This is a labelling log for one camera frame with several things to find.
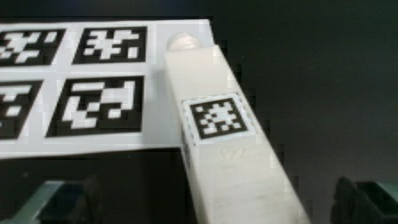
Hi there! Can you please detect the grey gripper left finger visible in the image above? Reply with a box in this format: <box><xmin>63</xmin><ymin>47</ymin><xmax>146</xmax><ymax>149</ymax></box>
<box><xmin>6</xmin><ymin>178</ymin><xmax>102</xmax><ymax>224</ymax></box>

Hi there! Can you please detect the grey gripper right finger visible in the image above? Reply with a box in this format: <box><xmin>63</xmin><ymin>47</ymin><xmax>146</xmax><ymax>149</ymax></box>
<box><xmin>331</xmin><ymin>177</ymin><xmax>398</xmax><ymax>224</ymax></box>

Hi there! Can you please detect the white leg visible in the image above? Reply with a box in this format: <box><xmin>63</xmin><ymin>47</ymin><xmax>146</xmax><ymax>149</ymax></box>
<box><xmin>166</xmin><ymin>33</ymin><xmax>311</xmax><ymax>224</ymax></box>

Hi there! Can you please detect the marker sheet with tags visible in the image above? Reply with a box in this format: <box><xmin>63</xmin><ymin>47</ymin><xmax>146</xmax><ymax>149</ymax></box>
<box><xmin>0</xmin><ymin>19</ymin><xmax>214</xmax><ymax>159</ymax></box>

